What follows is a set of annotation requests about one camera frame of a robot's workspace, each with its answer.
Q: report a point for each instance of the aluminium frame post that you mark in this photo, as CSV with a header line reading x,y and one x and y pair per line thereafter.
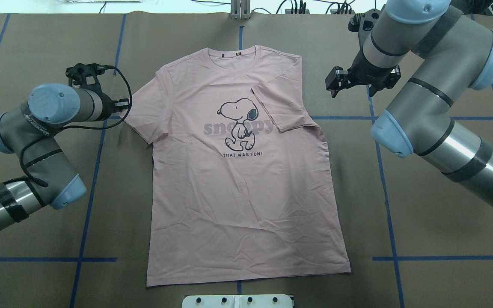
x,y
240,10

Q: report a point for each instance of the pink snoopy t-shirt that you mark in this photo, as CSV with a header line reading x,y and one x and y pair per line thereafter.
x,y
242,185

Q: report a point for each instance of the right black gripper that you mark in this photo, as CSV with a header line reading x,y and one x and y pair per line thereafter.
x,y
367,71

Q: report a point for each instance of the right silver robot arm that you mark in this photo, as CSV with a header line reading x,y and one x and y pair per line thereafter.
x,y
457,55

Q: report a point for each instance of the white pedestal column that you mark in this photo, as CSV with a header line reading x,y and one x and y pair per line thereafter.
x,y
239,301

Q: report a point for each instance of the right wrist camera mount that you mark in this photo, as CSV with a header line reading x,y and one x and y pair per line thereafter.
x,y
363,23

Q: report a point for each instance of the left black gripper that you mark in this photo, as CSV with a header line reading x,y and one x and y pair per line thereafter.
x,y
106,104

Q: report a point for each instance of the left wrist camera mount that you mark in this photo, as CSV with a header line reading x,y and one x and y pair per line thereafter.
x,y
85,76

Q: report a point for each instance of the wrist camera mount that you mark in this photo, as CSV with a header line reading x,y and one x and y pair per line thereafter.
x,y
85,76
363,23

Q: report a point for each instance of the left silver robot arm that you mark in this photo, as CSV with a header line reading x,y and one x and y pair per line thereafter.
x,y
29,132

